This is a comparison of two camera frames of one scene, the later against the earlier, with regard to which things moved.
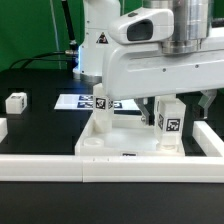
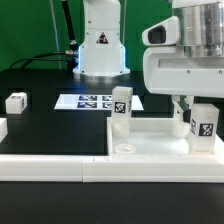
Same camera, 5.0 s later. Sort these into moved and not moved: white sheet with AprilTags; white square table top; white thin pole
Moved: white square table top
Not moved: white sheet with AprilTags; white thin pole
